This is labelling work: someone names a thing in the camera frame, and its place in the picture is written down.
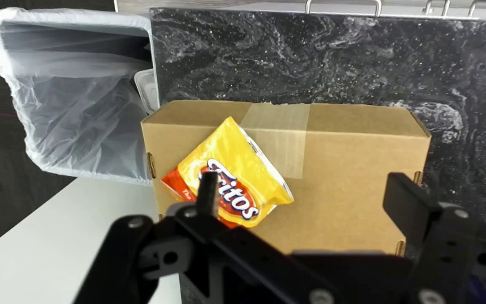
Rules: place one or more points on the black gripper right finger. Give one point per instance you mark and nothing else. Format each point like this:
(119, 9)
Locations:
(451, 254)

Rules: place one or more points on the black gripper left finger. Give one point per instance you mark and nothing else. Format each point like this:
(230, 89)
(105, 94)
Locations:
(142, 259)

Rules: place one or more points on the yellow Fritos snack pack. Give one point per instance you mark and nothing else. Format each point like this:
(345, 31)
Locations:
(232, 158)

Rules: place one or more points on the white trash bin with liner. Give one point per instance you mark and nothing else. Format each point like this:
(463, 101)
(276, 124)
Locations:
(75, 112)

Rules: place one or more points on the dark marble cabinet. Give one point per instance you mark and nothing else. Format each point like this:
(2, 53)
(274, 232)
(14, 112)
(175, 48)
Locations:
(41, 242)

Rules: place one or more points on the brown cardboard box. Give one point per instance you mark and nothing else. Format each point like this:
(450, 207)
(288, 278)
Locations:
(355, 187)

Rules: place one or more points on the white plastic food tray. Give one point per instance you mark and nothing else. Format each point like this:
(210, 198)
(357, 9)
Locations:
(144, 87)

